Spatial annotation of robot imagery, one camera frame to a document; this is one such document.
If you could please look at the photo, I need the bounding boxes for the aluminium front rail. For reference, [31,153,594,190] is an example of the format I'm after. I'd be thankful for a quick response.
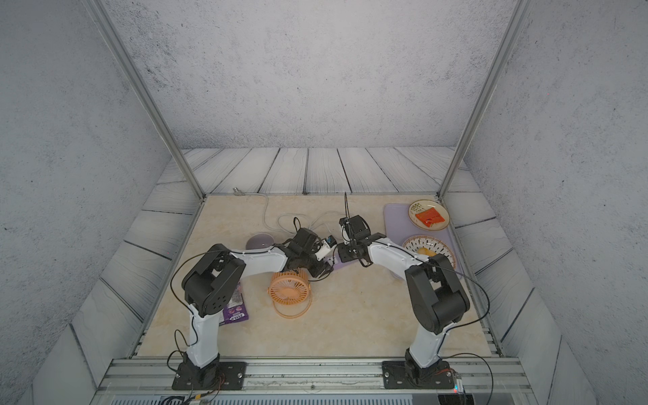
[92,356,537,404]

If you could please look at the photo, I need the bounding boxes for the large patterned plate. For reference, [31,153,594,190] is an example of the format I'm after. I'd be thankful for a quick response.
[403,236,457,269]

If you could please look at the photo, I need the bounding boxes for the yellow food piece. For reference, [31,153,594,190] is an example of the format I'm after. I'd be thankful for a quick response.
[417,246,439,257]

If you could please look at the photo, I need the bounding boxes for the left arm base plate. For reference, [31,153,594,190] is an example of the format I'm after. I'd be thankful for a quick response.
[171,360,247,392]

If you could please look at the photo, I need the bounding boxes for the purple snack packet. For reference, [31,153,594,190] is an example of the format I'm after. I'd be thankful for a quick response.
[220,283,249,326]

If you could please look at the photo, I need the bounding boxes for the lavender placemat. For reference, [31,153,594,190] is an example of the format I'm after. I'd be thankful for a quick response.
[384,204,464,274]

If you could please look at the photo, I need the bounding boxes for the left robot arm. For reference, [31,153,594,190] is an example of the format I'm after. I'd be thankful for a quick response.
[177,228,338,376]

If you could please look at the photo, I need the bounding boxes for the orange desk fan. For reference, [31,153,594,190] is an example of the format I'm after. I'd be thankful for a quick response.
[267,268,313,320]

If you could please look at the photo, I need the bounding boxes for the purple power strip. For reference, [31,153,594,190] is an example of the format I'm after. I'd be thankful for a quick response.
[327,254,341,270]

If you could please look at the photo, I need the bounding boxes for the white power strip cable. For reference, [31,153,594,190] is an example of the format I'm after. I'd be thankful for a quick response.
[232,187,355,239]

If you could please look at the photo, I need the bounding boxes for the red food piece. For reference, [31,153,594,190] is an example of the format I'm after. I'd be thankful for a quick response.
[415,208,446,228]

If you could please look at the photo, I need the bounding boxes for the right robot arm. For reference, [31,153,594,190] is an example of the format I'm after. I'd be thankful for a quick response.
[337,215,470,384]

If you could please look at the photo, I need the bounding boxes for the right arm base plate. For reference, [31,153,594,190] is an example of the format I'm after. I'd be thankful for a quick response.
[381,360,457,390]

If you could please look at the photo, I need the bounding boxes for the small patterned plate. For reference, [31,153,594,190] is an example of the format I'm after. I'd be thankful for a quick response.
[408,199,451,231]

